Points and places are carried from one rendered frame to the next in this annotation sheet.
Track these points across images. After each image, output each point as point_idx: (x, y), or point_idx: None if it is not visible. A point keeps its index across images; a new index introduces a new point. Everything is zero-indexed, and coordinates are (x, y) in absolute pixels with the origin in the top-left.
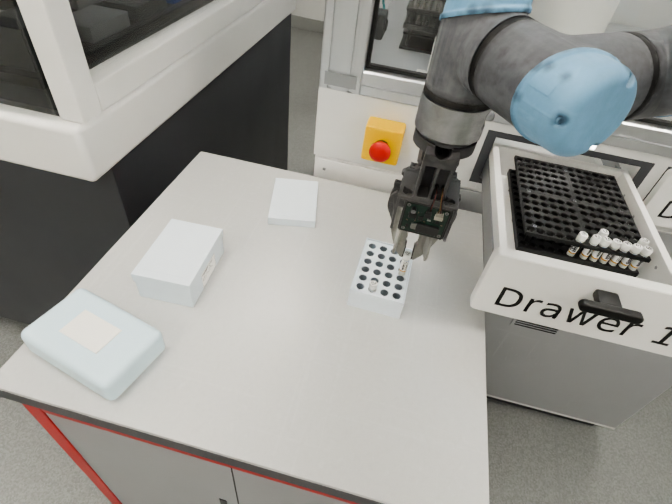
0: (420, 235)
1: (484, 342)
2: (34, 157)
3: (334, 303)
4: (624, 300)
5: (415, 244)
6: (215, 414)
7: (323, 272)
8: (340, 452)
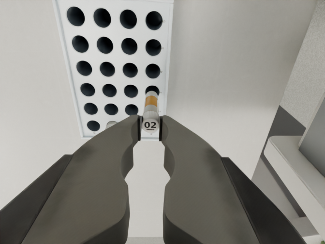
0: (168, 168)
1: (271, 124)
2: None
3: (75, 122)
4: None
5: (162, 130)
6: None
7: (30, 72)
8: (136, 226)
